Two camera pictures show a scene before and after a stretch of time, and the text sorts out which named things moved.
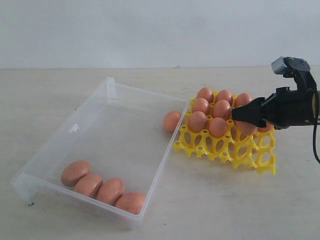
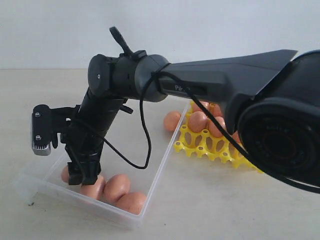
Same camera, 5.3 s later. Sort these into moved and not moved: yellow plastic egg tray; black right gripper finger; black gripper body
Moved: black right gripper finger; black gripper body
Not moved: yellow plastic egg tray
